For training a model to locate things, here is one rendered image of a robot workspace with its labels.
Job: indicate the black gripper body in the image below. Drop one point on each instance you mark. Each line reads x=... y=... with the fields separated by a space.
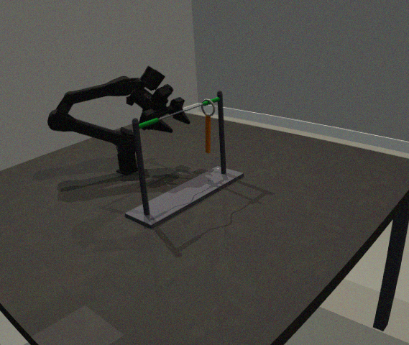
x=148 y=110

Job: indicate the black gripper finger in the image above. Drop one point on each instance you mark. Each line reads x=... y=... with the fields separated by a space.
x=161 y=126
x=181 y=116

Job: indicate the orange bar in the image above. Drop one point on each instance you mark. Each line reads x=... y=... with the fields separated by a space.
x=208 y=126

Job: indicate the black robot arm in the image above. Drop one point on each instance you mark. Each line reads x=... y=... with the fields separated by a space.
x=60 y=120

